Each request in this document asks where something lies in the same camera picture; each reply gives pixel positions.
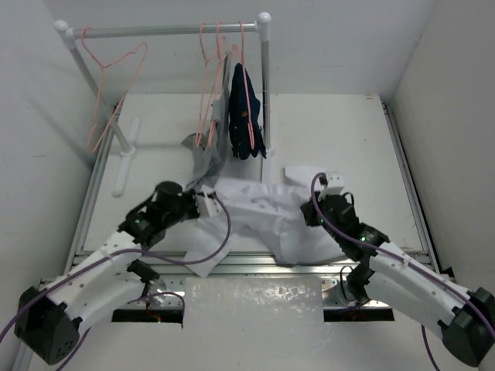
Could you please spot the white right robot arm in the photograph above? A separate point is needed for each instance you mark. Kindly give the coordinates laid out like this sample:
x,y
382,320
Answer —
x,y
461,318

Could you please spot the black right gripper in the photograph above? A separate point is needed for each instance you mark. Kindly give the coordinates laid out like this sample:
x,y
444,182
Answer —
x,y
308,214

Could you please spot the dark navy garment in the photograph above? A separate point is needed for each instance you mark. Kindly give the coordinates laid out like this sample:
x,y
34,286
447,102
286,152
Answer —
x,y
238,125

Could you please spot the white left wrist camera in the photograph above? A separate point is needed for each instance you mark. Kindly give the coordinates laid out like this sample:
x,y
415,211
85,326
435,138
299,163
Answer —
x,y
206,203

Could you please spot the white shirt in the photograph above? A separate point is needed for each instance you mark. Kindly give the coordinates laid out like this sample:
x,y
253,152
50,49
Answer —
x,y
265,214

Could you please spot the aluminium frame rail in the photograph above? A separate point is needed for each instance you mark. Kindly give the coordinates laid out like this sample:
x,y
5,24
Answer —
x,y
348,134

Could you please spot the pink wire hanger with navy garment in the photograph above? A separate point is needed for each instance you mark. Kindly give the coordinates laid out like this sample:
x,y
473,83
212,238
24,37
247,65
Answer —
x,y
239,50

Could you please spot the grey shirt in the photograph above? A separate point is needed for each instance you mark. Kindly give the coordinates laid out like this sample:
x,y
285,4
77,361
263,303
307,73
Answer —
x,y
210,156

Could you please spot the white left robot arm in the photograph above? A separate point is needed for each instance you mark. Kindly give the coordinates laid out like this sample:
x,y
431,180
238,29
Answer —
x,y
50,321

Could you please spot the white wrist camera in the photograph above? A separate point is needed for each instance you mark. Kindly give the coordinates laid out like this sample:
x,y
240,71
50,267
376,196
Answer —
x,y
206,203
332,182

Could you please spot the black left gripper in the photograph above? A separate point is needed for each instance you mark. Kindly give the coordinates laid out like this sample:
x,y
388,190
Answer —
x,y
192,199

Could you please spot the white clothes rack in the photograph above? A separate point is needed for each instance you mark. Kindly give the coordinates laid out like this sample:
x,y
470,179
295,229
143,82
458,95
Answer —
x,y
163,106

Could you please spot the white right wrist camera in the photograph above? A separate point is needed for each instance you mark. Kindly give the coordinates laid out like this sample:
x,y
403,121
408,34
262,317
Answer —
x,y
332,182

